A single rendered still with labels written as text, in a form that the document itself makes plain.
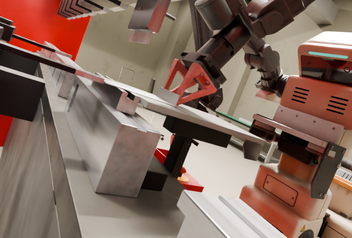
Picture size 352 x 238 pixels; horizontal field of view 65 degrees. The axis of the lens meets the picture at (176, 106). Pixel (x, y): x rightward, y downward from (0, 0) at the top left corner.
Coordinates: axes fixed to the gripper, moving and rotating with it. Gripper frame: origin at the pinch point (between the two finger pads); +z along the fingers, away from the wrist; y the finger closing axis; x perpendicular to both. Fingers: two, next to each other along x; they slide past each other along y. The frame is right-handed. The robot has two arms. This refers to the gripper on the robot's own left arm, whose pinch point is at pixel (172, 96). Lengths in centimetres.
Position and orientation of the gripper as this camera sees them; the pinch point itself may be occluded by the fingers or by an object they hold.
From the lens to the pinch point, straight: 53.3
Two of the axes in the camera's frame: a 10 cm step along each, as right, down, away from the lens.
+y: 4.3, 2.5, -8.7
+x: 5.7, 6.8, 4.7
